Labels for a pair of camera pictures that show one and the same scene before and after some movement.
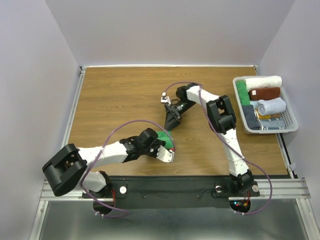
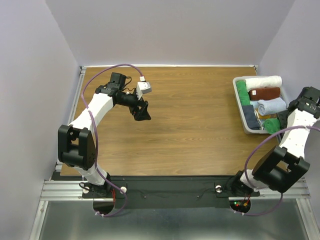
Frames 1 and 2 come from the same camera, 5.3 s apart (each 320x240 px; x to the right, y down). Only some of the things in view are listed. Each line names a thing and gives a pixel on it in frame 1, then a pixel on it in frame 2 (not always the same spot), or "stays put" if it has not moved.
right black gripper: x=171 y=121 -> x=282 y=117
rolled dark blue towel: x=252 y=119 stays put
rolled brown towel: x=264 y=93 stays put
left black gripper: x=157 y=143 -> x=142 y=114
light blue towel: x=267 y=107 stays put
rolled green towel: x=243 y=92 stays put
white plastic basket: x=290 y=120 stays put
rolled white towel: x=262 y=82 stays put
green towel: x=166 y=136 -> x=272 y=125
